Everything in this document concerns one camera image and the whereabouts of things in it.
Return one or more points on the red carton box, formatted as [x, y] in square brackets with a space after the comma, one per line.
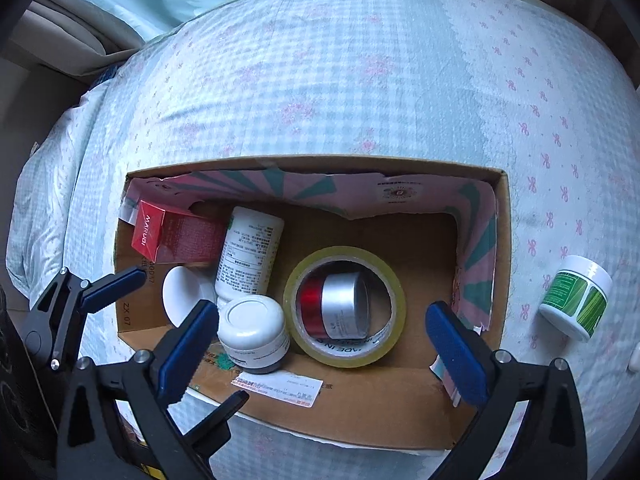
[185, 237]

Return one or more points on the plain white round jar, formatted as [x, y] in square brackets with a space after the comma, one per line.
[182, 292]

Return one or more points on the dark blue cloth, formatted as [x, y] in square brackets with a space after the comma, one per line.
[106, 76]

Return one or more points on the yellow clear tape roll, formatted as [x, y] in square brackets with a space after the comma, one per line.
[350, 352]

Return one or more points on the cardboard box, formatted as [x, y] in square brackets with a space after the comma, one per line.
[400, 400]

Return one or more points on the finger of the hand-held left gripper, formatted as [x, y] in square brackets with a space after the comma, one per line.
[225, 410]
[112, 286]

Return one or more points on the white bottle with green label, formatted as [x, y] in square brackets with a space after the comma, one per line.
[247, 255]

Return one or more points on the white jar with black base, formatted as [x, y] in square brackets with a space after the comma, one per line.
[252, 332]

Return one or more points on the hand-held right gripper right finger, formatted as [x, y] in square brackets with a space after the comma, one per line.
[455, 355]

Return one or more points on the checked blue pillow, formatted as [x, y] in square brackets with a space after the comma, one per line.
[50, 185]

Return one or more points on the red and silver jar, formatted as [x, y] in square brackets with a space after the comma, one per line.
[340, 305]

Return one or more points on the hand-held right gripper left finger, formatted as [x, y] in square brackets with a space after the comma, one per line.
[192, 345]

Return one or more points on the white jar with green label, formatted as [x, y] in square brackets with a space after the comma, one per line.
[575, 300]

